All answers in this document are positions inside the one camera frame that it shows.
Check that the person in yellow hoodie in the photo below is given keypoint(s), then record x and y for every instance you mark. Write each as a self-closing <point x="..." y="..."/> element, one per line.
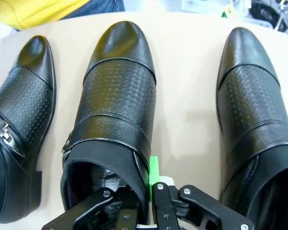
<point x="38" y="12"/>

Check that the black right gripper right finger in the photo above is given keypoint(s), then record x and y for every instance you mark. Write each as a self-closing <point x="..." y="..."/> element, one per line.
<point x="163" y="206"/>

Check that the black leather buckle shoe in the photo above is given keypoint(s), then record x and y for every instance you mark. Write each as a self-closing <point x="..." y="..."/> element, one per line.
<point x="252" y="95"/>
<point x="120" y="95"/>
<point x="26" y="95"/>

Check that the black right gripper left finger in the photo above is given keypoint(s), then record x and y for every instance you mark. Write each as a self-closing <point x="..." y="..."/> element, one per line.
<point x="124" y="210"/>

